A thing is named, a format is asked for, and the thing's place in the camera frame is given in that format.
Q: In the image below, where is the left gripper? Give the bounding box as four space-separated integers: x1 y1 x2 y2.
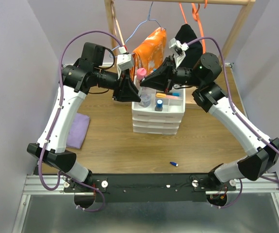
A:
94 67 142 102

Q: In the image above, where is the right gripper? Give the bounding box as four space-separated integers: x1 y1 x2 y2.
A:
140 56 203 93

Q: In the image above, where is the yellow pink highlighter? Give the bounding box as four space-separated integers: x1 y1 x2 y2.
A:
155 93 180 100

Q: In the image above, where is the clear paperclip jar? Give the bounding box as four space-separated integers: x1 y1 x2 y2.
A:
139 93 151 108

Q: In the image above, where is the pink lid pen tube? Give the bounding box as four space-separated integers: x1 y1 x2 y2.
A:
136 67 147 83

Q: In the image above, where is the black teal highlighter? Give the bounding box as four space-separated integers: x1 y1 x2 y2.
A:
166 92 180 97

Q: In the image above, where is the blue lid small jar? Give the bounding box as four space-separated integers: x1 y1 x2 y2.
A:
155 99 163 112

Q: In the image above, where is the small blue cap piece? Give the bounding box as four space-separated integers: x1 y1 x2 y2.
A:
170 161 179 167

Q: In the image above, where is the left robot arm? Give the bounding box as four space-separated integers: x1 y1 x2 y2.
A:
27 42 141 192

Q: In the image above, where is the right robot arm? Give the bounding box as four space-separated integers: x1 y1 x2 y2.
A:
140 52 279 190

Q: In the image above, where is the orange patterned cloth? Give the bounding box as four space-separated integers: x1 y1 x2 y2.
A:
130 27 167 79

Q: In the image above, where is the white drawer organizer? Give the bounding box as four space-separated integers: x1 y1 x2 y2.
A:
131 80 186 135

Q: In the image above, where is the black garment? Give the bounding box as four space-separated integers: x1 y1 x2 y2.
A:
175 24 203 68

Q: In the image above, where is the purple folded cloth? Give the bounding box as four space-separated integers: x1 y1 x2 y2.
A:
66 113 90 149

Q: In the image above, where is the wooden clothes rack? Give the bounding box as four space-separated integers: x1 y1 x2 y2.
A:
104 0 255 58

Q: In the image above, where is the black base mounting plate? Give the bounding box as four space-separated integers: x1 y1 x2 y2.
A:
64 173 236 208

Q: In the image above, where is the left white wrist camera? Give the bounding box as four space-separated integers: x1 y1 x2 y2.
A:
116 46 134 78

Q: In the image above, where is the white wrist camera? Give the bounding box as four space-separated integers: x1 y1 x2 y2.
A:
116 46 134 78
168 38 189 68

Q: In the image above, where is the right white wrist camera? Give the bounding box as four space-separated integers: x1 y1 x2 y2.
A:
168 38 189 68

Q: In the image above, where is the blue wire hanger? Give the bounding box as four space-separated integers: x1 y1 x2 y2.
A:
108 0 166 45

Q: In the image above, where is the orange strap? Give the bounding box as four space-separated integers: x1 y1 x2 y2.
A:
179 0 208 53

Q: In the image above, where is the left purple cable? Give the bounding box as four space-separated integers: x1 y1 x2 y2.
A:
38 30 127 191

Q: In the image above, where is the aluminium frame rail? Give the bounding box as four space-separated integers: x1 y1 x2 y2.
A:
22 171 279 195

